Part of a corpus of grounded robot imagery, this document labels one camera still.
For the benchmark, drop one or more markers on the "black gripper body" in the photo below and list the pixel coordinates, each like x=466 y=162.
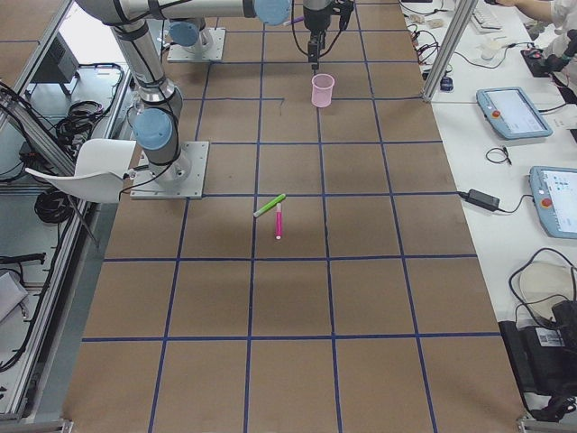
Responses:
x=315 y=19

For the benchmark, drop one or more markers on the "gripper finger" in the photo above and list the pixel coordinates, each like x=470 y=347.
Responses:
x=317 y=55
x=311 y=53

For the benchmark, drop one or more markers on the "pink marker pen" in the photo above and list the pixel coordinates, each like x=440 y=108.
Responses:
x=278 y=222

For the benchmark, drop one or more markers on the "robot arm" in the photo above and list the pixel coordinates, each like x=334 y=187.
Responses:
x=156 y=128
x=187 y=20

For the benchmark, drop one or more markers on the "pink mesh cup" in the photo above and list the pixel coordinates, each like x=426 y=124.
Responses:
x=322 y=90

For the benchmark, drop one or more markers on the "white paper cup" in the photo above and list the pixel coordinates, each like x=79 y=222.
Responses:
x=489 y=49

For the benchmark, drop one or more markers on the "green marker pen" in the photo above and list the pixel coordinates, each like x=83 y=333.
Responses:
x=269 y=205

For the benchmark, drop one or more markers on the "far blue teach pendant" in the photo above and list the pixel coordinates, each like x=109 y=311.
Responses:
x=511 y=113

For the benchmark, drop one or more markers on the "blue teach pendant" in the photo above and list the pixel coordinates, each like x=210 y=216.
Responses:
x=511 y=113
x=554 y=194

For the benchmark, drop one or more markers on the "black power adapter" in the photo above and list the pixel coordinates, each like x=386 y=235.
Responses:
x=480 y=199

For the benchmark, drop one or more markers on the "white plastic chair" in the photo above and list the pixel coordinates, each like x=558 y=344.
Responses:
x=99 y=171

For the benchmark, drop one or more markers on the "near blue teach pendant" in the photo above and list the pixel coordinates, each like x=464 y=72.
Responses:
x=554 y=194

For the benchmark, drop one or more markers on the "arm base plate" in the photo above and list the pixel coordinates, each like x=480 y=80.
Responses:
x=191 y=45
x=185 y=178

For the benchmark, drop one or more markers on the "aluminium frame post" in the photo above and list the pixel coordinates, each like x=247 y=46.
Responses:
x=455 y=30

